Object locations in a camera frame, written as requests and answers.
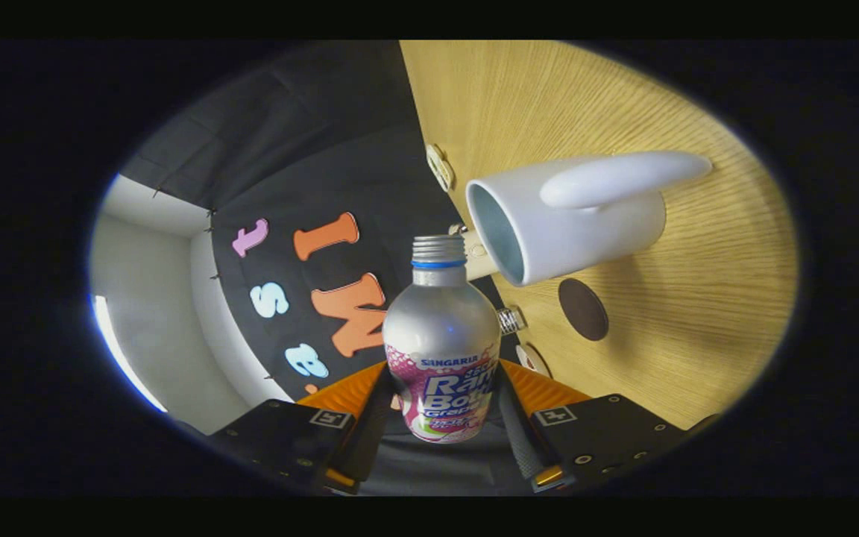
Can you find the white toaster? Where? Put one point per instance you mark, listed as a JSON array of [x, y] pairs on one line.
[[476, 262]]

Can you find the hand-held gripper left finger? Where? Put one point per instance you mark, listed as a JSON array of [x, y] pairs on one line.
[[368, 436]]

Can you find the silver juice bottle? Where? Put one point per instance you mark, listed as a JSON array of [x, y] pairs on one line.
[[441, 321]]

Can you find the white cup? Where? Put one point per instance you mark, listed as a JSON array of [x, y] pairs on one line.
[[586, 231]]

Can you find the dark brown round coaster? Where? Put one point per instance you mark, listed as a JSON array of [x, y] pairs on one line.
[[583, 309]]

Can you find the wooden table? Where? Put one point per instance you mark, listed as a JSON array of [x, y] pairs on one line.
[[698, 298]]

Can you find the ceiling light panel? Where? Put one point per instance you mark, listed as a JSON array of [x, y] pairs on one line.
[[120, 358]]

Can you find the white plate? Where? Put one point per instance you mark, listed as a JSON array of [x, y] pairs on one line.
[[534, 362]]

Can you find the white compartment tray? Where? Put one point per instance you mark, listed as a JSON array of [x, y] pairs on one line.
[[440, 168]]

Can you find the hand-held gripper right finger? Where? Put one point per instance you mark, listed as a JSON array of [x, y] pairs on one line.
[[519, 440]]

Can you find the black backdrop cloth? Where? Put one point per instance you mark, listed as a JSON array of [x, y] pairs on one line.
[[310, 149]]

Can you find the small glass jar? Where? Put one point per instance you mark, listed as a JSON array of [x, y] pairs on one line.
[[511, 320]]

